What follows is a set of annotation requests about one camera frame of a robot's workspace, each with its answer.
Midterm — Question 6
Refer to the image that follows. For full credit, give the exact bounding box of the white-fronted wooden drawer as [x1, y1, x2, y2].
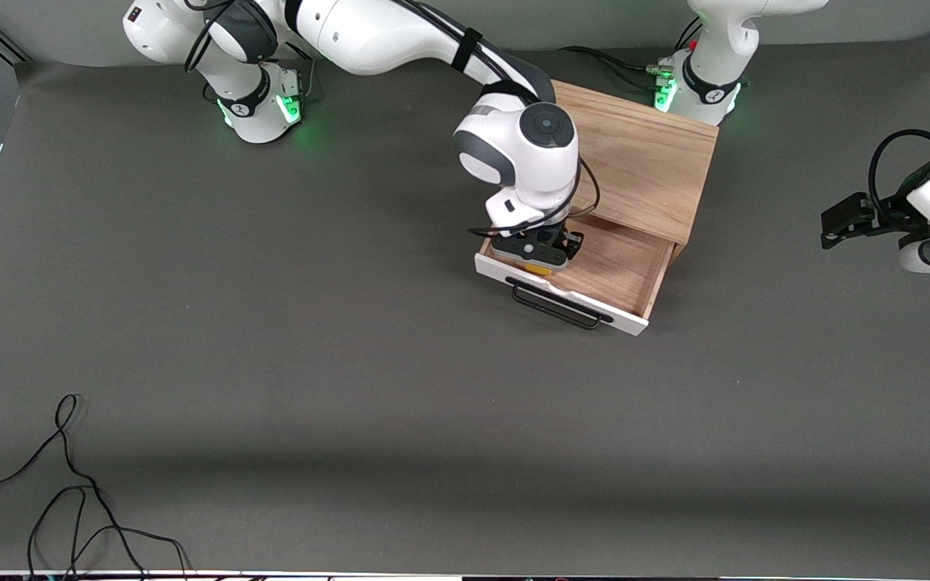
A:
[475, 211, 676, 336]

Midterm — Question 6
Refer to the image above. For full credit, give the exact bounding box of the black metal drawer handle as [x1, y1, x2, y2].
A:
[505, 277, 616, 331]

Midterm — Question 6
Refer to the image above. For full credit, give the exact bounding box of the wooden drawer cabinet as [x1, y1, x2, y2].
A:
[550, 79, 720, 267]

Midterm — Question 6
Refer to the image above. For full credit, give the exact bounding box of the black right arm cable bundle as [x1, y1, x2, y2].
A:
[388, 0, 551, 96]

